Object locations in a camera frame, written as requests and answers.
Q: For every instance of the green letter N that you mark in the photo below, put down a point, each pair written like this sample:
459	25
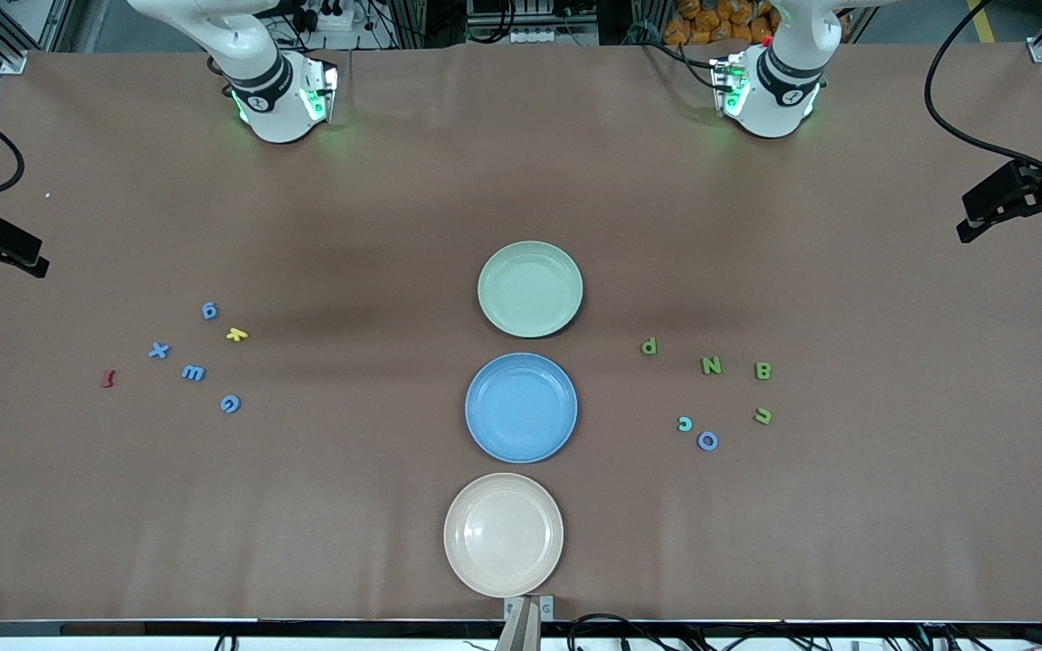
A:
711	366

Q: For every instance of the small curved green letter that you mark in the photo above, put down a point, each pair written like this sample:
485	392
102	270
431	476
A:
767	417

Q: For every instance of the pile of orange objects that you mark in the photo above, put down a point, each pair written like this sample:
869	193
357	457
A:
711	20

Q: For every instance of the white power strip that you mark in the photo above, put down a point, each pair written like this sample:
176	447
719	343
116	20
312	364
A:
333	16
535	36

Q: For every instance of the green letter B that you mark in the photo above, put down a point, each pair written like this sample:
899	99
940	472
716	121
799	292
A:
757	371

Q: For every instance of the blue letter m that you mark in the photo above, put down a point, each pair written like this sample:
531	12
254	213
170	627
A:
194	372

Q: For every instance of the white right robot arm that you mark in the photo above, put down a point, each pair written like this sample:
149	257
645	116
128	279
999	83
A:
277	108

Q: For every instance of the blue letter e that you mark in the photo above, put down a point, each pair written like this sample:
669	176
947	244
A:
224	405

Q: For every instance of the teal letter c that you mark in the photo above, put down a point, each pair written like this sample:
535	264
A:
690	423

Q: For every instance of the table cover sheet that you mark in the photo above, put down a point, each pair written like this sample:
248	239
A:
756	542

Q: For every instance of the yellow letter k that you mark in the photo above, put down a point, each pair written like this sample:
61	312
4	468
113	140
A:
235	335

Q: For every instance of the metal table edge rail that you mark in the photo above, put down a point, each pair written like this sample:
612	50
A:
756	626

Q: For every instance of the blue letter x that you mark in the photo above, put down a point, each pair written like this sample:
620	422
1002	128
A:
159	351

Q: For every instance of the beige plate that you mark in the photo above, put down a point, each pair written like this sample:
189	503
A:
503	534

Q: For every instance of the metal camera bracket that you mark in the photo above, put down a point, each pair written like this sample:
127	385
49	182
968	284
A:
546	608

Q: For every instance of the camera stand pole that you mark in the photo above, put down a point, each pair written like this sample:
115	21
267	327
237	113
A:
519	633

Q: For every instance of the blue plate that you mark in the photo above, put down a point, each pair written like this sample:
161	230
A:
521	408

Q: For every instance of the blue letter O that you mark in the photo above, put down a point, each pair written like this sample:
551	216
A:
701	441

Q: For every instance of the green plate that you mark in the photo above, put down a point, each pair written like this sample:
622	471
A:
530	289

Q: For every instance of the green letter p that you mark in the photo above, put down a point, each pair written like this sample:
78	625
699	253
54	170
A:
644	347

